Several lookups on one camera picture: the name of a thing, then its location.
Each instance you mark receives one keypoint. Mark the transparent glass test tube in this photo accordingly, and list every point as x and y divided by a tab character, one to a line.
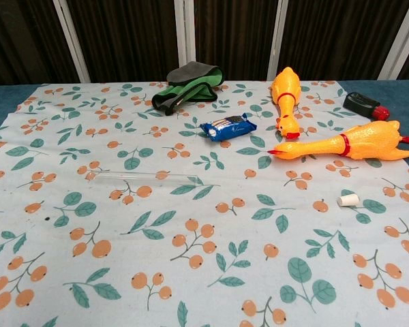
139	176

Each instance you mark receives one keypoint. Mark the small white stopper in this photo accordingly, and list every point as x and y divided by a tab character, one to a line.
348	200

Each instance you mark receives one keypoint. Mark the blue cookie packet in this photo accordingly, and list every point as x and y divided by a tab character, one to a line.
228	127

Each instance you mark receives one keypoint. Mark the green and grey cloth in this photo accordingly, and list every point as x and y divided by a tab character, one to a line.
187	93

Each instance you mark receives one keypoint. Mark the floral fruit-print tablecloth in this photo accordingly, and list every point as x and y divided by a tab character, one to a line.
204	238

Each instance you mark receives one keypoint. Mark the small yellow rubber chicken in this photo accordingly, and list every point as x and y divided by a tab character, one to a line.
286	98

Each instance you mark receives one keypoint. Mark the large yellow rubber chicken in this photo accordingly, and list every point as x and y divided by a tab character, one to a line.
361	141

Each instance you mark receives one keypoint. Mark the black and red device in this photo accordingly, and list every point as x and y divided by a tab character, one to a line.
359	102

